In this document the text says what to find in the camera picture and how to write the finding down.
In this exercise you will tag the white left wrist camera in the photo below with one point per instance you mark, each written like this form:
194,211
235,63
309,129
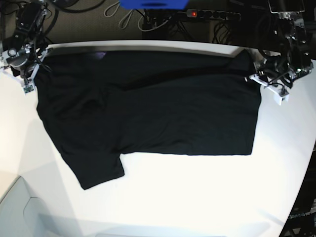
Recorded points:
279,97

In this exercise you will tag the black t-shirt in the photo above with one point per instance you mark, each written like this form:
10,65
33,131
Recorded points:
98,106

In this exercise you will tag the black power strip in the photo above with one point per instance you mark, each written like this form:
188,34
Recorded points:
213,15

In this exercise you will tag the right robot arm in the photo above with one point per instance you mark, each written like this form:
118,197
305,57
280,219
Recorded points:
29,21

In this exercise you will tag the blue box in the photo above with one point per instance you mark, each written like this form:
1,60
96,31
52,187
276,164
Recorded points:
153,4

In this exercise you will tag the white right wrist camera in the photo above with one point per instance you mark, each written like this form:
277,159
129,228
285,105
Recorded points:
28,88

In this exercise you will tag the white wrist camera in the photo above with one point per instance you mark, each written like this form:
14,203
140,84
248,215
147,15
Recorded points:
28,88
279,97

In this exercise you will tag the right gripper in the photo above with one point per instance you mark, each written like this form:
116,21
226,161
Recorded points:
23,65

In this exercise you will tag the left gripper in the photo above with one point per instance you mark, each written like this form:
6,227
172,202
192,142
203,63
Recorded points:
275,73

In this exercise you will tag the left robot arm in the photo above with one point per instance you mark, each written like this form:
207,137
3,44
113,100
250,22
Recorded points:
287,15

